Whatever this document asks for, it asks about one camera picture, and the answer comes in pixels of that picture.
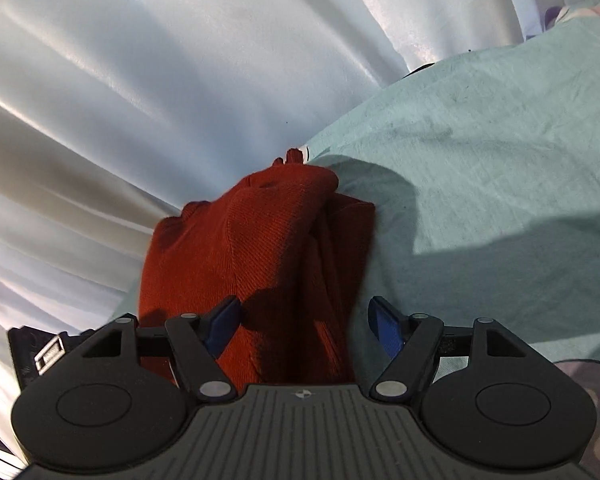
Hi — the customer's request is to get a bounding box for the red button-up knit shirt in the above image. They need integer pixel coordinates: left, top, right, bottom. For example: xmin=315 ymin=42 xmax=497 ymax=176
xmin=140 ymin=150 xmax=375 ymax=388

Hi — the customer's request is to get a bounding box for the mint green printed bedsheet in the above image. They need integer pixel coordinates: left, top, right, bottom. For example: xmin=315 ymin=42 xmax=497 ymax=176
xmin=308 ymin=2 xmax=600 ymax=394

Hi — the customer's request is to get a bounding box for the white sheer curtain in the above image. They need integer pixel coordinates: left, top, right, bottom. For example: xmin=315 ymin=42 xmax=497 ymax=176
xmin=0 ymin=0 xmax=600 ymax=479

